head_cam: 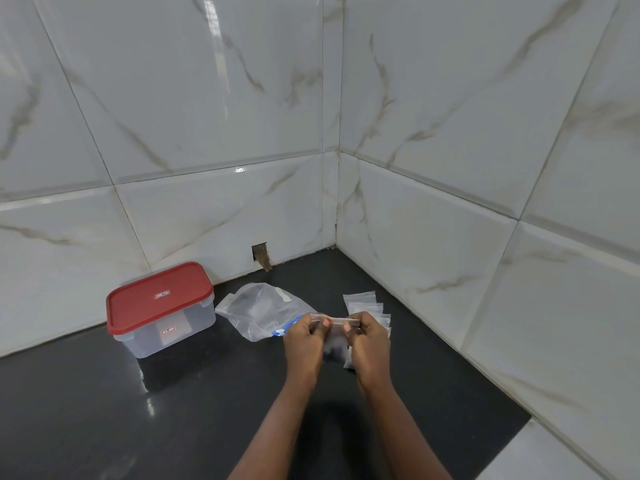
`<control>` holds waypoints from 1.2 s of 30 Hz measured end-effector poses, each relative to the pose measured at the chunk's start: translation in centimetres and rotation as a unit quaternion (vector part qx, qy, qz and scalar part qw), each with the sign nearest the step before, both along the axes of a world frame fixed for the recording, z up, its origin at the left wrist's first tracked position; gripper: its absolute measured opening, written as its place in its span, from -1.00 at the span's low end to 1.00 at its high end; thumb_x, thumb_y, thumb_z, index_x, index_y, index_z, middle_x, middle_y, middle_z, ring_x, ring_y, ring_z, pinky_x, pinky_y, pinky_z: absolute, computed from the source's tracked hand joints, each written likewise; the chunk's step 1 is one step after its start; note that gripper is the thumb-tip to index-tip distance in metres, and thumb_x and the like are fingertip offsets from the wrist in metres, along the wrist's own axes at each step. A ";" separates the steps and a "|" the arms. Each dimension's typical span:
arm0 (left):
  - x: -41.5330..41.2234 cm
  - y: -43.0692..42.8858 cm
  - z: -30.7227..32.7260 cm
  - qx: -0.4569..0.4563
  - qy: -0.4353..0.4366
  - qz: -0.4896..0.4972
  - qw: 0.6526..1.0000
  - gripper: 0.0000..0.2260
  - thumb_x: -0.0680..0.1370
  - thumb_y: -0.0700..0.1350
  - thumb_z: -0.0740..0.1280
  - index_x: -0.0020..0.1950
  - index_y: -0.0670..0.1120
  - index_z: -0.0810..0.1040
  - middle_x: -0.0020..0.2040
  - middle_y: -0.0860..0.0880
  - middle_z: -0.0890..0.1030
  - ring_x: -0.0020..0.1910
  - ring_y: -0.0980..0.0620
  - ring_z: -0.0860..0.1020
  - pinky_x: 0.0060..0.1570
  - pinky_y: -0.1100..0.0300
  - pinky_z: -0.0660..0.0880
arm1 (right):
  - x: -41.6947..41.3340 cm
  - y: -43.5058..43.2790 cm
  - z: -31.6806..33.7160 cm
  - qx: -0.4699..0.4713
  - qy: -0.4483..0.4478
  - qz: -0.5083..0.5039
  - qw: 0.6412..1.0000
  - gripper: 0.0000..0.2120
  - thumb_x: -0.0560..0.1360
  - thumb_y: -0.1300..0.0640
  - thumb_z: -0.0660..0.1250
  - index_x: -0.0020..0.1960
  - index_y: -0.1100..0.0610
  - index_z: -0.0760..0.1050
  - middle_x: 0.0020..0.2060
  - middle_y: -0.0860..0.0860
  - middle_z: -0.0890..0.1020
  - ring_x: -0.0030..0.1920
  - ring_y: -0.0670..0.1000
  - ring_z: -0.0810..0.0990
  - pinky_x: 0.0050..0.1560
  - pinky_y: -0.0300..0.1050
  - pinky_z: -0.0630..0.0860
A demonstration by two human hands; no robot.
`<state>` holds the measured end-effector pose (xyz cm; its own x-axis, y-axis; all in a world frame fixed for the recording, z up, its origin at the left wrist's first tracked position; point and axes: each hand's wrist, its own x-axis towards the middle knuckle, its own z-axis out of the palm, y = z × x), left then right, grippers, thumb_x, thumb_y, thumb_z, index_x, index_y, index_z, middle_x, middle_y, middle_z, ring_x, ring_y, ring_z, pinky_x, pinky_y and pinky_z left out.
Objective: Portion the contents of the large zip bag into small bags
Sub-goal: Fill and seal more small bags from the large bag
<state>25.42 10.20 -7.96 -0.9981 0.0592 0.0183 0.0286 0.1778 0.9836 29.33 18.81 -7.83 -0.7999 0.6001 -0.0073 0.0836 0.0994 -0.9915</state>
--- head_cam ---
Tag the person's left hand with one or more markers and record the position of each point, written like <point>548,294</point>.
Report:
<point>302,349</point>

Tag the person's right hand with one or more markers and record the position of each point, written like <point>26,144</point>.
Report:
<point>371,352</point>

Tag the person's right thumb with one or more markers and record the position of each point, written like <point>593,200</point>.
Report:
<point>350,332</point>

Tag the person's left thumb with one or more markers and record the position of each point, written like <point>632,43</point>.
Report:
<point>322,326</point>

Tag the small clear zip bag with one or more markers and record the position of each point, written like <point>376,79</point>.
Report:
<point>336,344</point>

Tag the person's left forearm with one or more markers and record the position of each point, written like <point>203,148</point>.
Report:
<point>280,434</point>

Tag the person's right forearm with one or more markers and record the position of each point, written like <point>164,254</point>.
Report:
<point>400,434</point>

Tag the stack of small zip bags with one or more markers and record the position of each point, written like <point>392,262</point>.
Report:
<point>367,305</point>

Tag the large clear blue-slider zip bag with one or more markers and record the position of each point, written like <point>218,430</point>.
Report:
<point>257,310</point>

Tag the clear plastic storage container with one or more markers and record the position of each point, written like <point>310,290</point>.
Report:
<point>167,333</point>

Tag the red plastic container lid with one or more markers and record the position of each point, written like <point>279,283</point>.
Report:
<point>159,297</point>

